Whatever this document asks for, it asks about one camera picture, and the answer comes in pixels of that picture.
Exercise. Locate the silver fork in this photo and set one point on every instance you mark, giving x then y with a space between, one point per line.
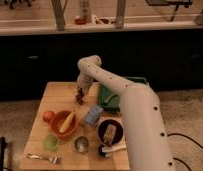
53 160

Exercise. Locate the red object on shelf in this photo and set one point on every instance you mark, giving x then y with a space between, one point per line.
80 21

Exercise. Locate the dark brown bowl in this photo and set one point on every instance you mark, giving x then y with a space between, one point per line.
102 129

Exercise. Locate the white handled brush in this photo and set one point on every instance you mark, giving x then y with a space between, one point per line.
106 151

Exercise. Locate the small metal cup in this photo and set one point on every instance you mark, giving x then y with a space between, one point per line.
81 144

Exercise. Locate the yellow banana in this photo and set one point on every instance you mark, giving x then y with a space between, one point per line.
66 123

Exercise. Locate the red tomato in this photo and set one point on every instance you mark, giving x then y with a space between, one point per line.
47 116

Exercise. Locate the black post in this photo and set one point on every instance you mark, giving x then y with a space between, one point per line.
3 145

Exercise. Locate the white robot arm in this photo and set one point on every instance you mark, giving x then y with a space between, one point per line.
144 130

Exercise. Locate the tan block in bowl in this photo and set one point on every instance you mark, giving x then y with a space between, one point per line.
109 134

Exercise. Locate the blue sponge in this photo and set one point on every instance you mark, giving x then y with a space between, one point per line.
93 115

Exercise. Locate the green plastic cup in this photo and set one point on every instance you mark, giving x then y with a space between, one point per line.
51 142

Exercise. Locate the orange bowl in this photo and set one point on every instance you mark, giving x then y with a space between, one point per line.
57 121

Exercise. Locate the green plastic tray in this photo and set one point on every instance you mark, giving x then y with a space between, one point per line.
114 104

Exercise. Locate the green curved vegetable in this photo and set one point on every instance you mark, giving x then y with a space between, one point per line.
110 98

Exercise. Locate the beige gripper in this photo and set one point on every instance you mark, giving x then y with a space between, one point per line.
84 83

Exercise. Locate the dark purple grape bunch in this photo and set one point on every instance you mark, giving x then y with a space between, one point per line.
79 96

